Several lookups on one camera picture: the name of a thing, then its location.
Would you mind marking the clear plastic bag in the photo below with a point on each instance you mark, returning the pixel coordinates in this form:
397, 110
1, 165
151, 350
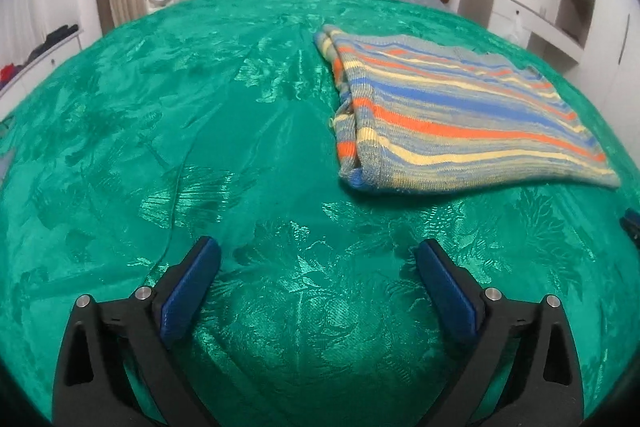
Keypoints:
515, 28

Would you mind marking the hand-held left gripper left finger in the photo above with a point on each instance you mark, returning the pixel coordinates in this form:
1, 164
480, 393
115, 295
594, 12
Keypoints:
187, 294

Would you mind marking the red cloth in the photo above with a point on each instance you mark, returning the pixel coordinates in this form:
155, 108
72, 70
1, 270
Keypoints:
7, 72

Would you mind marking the white wardrobe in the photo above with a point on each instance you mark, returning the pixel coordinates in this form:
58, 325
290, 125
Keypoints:
615, 32

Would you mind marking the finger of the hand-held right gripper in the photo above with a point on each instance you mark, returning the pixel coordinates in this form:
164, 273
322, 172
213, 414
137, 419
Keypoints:
632, 227

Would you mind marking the white desk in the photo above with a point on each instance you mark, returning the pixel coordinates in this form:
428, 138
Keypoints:
545, 27

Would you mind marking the striped knit sweater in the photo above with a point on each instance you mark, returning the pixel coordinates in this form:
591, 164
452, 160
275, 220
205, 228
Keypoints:
450, 117

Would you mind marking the white low shelf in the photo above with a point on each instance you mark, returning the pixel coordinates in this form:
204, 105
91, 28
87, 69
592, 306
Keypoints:
45, 64

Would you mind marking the dark clothes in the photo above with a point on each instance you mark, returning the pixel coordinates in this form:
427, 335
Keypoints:
52, 41

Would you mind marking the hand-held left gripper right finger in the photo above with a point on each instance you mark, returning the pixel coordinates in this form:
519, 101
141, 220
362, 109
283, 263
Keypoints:
447, 294

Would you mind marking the green patterned blanket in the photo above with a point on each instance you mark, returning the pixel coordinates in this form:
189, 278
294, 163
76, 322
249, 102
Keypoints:
200, 132

